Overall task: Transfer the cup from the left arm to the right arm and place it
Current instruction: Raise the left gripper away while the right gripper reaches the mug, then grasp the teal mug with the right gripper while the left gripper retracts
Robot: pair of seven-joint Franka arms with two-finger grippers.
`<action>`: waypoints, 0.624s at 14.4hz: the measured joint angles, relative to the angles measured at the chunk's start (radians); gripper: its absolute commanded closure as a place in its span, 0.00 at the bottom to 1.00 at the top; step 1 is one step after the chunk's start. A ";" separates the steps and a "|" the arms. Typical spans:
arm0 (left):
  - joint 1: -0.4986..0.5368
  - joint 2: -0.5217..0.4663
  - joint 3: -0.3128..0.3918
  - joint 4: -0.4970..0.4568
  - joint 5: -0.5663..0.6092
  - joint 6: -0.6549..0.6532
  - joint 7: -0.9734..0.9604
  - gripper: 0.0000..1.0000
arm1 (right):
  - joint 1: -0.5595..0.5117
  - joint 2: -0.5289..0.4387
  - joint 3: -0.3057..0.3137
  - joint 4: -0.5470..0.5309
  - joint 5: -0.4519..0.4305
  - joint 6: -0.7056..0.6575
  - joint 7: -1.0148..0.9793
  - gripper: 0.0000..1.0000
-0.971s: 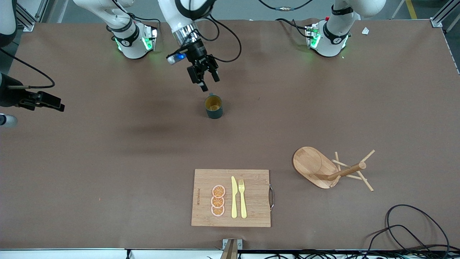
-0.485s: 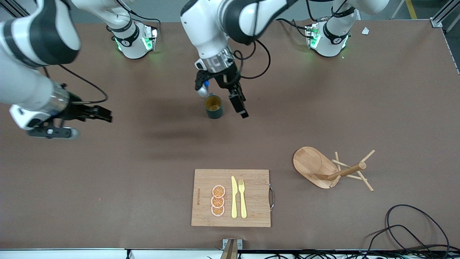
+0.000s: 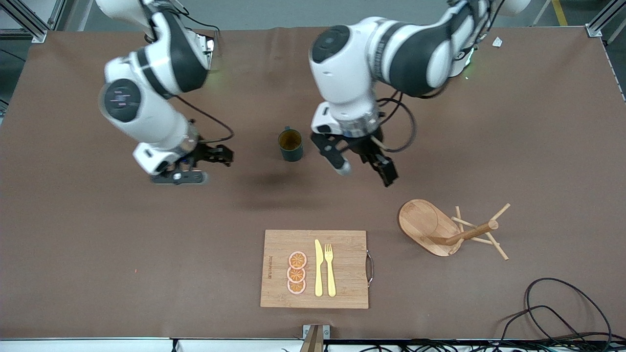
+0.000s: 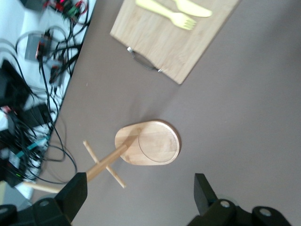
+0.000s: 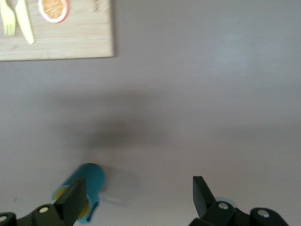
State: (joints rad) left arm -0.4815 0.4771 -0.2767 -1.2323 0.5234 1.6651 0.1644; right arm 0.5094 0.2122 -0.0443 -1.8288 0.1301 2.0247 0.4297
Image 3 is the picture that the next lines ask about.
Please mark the white paper scrap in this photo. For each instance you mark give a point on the white paper scrap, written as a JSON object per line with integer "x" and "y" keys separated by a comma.
{"x": 497, "y": 42}

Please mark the yellow plastic fork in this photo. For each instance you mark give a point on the yellow plastic fork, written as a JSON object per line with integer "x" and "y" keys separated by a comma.
{"x": 331, "y": 278}

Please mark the yellow plastic knife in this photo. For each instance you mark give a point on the yellow plastic knife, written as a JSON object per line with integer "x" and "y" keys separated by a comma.
{"x": 319, "y": 274}

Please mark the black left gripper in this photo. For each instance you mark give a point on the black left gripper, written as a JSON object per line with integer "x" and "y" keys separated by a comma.
{"x": 362, "y": 144}

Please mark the wooden mug tree stand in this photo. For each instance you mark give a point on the wooden mug tree stand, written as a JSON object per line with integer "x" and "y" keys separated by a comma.
{"x": 420, "y": 222}

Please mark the bamboo cutting board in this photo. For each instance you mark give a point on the bamboo cutting board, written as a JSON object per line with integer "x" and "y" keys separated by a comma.
{"x": 342, "y": 269}

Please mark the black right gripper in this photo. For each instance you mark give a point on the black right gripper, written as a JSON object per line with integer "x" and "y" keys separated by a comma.
{"x": 205, "y": 152}

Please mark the brown camera post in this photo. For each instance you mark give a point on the brown camera post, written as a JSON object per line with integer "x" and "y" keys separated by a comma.
{"x": 313, "y": 340}

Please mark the teal cup with yellow inside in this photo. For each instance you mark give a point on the teal cup with yellow inside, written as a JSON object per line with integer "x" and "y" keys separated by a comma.
{"x": 292, "y": 152}

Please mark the orange slice toy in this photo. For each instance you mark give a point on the orange slice toy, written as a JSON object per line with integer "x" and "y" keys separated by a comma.
{"x": 297, "y": 259}
{"x": 296, "y": 287}
{"x": 296, "y": 275}

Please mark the aluminium frame profile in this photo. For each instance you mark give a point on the aluminium frame profile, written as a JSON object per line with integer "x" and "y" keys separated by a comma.
{"x": 29, "y": 22}
{"x": 606, "y": 17}

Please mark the grey metal bracket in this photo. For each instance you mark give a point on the grey metal bracket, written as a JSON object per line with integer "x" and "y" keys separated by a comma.
{"x": 326, "y": 331}

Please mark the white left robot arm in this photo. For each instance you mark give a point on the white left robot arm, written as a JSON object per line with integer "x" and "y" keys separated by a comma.
{"x": 342, "y": 73}

